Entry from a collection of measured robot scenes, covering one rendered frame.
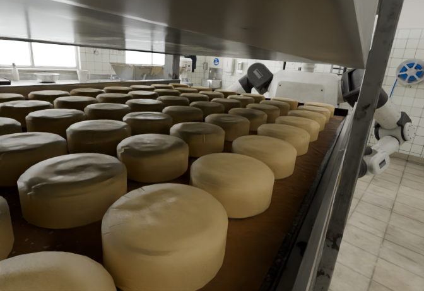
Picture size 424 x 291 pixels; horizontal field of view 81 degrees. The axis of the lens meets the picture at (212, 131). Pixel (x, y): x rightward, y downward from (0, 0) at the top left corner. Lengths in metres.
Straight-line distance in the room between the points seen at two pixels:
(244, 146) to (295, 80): 0.90
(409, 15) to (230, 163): 5.24
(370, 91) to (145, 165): 0.43
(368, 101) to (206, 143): 0.36
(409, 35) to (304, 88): 4.31
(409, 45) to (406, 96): 0.80
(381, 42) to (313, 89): 0.58
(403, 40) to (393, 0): 4.79
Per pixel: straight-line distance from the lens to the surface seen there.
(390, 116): 1.24
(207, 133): 0.21
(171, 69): 0.67
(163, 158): 0.16
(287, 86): 1.09
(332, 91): 1.08
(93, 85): 0.51
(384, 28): 0.52
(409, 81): 5.23
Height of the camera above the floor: 1.39
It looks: 16 degrees down
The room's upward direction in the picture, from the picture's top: 4 degrees clockwise
